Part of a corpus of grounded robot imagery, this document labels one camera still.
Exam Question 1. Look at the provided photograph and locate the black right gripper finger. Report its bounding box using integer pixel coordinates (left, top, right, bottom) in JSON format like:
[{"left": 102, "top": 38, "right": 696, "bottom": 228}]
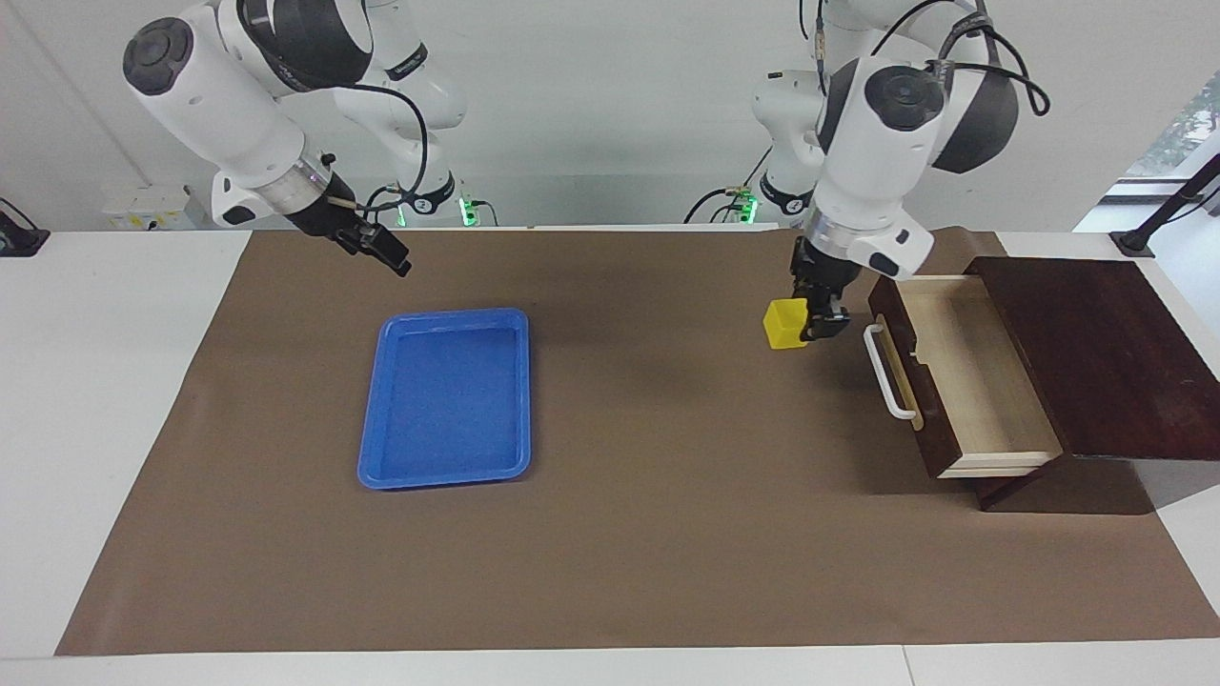
[
  {"left": 357, "top": 238, "right": 410, "bottom": 278},
  {"left": 362, "top": 224, "right": 414, "bottom": 272}
]

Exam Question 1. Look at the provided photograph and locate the yellow cube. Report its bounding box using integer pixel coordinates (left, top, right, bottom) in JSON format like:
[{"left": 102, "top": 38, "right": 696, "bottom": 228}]
[{"left": 762, "top": 298, "right": 812, "bottom": 351}]

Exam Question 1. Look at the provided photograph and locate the wooden drawer with white handle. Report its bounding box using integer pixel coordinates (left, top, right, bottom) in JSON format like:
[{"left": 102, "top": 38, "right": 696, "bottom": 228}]
[{"left": 863, "top": 274, "right": 1065, "bottom": 480}]

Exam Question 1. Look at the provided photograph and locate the blue plastic tray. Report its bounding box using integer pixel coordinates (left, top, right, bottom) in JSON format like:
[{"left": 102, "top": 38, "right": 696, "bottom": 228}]
[{"left": 356, "top": 307, "right": 532, "bottom": 491}]

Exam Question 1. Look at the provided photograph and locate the brown table mat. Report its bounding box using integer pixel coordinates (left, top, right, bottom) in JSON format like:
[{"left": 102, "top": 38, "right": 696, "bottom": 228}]
[{"left": 54, "top": 227, "right": 1220, "bottom": 656}]

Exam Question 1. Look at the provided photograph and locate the dark wooden cabinet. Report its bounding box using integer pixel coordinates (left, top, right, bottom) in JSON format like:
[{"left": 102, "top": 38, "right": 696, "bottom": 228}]
[{"left": 963, "top": 255, "right": 1220, "bottom": 514}]

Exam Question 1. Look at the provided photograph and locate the black clamp stand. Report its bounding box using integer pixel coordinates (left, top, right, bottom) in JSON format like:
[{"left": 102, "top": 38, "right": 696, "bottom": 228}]
[{"left": 1108, "top": 152, "right": 1220, "bottom": 259}]

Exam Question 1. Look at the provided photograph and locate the black right base cable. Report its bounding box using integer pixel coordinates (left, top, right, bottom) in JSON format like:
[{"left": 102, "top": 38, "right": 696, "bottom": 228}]
[{"left": 360, "top": 184, "right": 406, "bottom": 230}]

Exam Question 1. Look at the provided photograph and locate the black base cable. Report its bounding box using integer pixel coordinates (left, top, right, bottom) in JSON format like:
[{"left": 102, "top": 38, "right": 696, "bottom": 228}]
[
  {"left": 360, "top": 184, "right": 406, "bottom": 230},
  {"left": 681, "top": 143, "right": 771, "bottom": 226}
]

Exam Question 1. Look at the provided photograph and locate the black left base cable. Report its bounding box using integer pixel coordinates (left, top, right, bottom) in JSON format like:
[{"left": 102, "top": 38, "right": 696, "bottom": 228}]
[{"left": 681, "top": 143, "right": 771, "bottom": 226}]

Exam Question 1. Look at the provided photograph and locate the white wall socket box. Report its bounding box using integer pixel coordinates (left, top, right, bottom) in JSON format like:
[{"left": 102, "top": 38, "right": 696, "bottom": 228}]
[{"left": 102, "top": 184, "right": 209, "bottom": 231}]

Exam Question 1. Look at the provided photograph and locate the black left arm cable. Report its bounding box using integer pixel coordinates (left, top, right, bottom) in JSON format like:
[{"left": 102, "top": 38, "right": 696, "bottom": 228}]
[{"left": 799, "top": 0, "right": 1051, "bottom": 117}]

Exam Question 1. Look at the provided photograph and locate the black clamp base with cable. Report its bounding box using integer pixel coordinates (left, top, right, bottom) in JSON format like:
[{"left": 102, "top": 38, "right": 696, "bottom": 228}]
[{"left": 0, "top": 197, "right": 51, "bottom": 258}]

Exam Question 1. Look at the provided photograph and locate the window with grey frame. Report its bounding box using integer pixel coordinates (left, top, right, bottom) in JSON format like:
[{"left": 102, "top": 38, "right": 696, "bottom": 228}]
[{"left": 1125, "top": 67, "right": 1220, "bottom": 182}]

